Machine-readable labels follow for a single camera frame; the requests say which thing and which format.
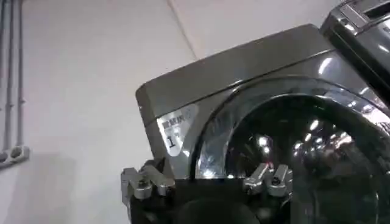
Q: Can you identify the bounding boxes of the silver-black left gripper left finger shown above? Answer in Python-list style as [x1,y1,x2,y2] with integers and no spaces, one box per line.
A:
[121,158,176,205]

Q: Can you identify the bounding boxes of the white energy label sticker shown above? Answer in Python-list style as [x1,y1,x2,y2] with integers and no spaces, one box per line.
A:
[156,103,199,158]

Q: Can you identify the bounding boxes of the grey wall pipes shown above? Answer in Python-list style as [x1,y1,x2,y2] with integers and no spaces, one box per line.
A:
[0,0,30,170]

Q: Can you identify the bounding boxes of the grey dryer with label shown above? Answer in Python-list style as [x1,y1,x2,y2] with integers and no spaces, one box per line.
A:
[135,23,390,224]

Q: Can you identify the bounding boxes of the round glass dryer door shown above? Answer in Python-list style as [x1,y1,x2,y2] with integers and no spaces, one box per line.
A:
[189,75,390,224]

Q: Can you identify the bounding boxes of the grey dryer with control panel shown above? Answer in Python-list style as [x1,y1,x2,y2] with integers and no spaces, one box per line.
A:
[319,0,390,107]

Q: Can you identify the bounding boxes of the silver-black left gripper right finger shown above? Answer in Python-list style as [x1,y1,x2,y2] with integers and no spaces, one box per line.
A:
[243,162,294,198]

